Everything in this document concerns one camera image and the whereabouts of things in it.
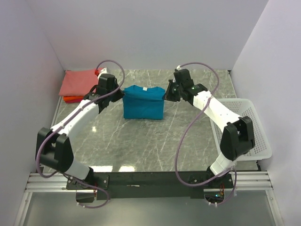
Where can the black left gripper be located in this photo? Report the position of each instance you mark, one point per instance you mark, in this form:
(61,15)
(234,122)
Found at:
(120,94)

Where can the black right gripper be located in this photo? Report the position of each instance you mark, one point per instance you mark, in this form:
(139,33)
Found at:
(168,95)

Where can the teal blue t shirt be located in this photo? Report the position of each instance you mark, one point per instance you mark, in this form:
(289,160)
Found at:
(143,103)

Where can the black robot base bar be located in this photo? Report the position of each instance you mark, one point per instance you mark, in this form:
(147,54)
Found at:
(118,185)

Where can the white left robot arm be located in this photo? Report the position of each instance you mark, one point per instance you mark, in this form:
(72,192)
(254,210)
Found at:
(53,147)

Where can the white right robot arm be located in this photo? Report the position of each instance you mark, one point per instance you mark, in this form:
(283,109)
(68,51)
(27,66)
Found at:
(237,131)

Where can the folded salmon pink t shirt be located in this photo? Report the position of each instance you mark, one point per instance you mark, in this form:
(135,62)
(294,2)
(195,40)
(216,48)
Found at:
(78,83)

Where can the folded orange t shirt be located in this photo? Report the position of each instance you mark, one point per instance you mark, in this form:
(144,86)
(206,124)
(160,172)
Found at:
(72,99)

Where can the white perforated plastic basket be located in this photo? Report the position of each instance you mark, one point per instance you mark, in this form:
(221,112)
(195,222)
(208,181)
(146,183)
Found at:
(244,107)

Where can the aluminium extrusion rail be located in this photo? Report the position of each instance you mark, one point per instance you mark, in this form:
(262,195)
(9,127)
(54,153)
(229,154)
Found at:
(38,184)

